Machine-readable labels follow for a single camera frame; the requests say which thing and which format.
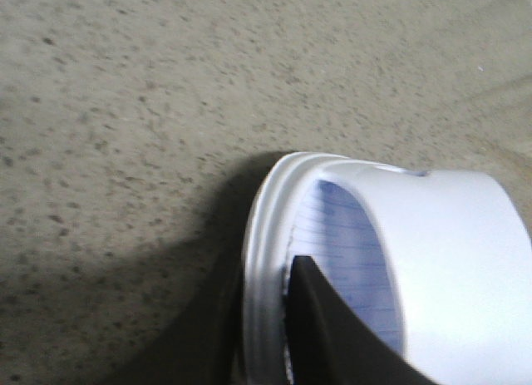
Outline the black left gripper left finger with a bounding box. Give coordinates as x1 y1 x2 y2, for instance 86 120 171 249
209 259 244 384

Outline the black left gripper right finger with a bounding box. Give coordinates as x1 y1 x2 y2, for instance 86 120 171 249
287 256 432 385

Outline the light blue slipper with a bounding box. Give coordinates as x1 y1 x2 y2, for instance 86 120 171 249
243 152 531 384

